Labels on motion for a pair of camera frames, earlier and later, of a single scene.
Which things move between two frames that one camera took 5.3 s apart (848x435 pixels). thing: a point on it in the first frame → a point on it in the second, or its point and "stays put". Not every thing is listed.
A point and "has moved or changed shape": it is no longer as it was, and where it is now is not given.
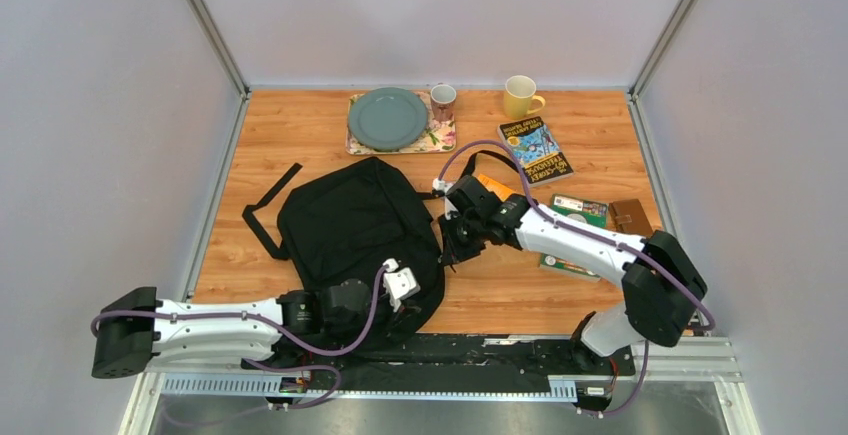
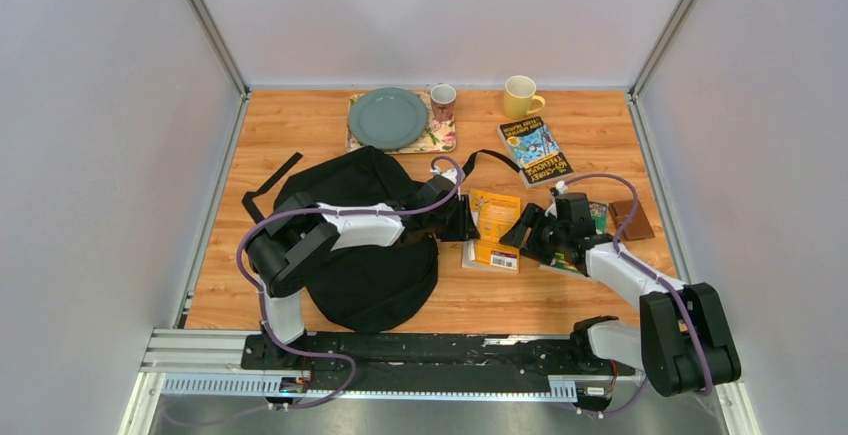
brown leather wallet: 629,216 stays put
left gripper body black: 340,327 → 436,224
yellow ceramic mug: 519,92 stays put
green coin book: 589,211 stays put
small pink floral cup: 443,98 stays put
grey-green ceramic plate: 387,119 stays put
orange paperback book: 492,185 has moved or changed shape
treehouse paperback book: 539,154 stays put
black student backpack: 358,219 has moved or changed shape
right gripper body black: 465,240 → 551,237
